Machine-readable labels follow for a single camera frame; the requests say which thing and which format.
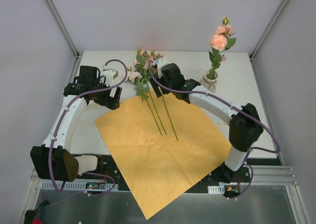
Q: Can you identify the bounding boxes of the pink flower stem two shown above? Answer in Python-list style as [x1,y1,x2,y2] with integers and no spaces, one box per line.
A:
[148,49,179,141]

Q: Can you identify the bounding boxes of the pink flower stem four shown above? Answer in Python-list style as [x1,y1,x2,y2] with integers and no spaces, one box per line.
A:
[135,48,167,135]

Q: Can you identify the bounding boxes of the pink flower stem three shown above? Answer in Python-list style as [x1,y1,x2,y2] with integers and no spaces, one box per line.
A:
[126,66,162,135]

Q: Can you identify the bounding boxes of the orange wrapping paper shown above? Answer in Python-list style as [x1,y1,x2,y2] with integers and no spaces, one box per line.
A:
[95,94,231,219]

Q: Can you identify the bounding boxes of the pink flower stem one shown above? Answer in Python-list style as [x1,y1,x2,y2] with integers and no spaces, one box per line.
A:
[207,16,237,80]

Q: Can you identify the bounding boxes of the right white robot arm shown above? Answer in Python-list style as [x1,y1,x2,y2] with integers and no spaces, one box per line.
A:
[149,61,263,183]

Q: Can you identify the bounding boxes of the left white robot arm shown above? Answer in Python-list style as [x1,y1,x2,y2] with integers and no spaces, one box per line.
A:
[30,66,122,182]

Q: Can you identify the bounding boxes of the white ribbed ceramic vase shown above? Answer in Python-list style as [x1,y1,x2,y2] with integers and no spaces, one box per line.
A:
[200,70,218,93]

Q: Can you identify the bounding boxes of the left controller board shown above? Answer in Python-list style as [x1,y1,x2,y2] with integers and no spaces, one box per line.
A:
[85,182,119,192]

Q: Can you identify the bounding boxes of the controller board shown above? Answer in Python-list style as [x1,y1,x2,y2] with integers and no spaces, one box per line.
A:
[85,182,119,192]
[207,184,240,195]

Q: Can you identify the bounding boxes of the right controller board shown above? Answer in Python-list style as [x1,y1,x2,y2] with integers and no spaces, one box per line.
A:
[207,184,240,195]

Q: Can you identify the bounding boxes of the red object bottom left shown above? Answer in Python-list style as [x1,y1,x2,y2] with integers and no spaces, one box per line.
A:
[31,219,43,224]

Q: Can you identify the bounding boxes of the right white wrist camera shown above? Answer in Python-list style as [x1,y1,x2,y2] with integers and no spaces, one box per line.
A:
[151,57,168,77]

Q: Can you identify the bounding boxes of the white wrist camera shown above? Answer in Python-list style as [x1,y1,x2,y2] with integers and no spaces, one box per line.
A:
[101,68,118,83]
[151,57,168,77]

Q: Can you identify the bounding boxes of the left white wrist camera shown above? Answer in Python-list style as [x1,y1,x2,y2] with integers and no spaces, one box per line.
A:
[101,68,118,83]

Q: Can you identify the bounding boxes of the left aluminium frame post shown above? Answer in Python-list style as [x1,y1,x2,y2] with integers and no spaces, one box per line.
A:
[37,0,82,59]

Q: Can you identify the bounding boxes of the aluminium frame post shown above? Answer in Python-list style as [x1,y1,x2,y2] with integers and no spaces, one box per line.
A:
[37,0,82,59]
[249,0,299,61]

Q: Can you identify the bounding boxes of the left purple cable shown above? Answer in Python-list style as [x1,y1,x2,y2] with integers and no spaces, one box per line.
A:
[48,59,128,192]

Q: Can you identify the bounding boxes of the purple cable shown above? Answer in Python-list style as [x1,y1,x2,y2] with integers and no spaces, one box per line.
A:
[147,60,281,201]
[48,59,128,192]

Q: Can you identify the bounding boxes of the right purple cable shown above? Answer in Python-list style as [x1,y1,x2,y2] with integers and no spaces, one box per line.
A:
[147,60,281,201]

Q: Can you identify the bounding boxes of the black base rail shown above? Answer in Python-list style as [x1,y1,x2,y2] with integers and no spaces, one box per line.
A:
[83,156,253,198]

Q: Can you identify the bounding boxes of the right aluminium frame post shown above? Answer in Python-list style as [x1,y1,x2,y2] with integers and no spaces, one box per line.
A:
[249,0,299,61]

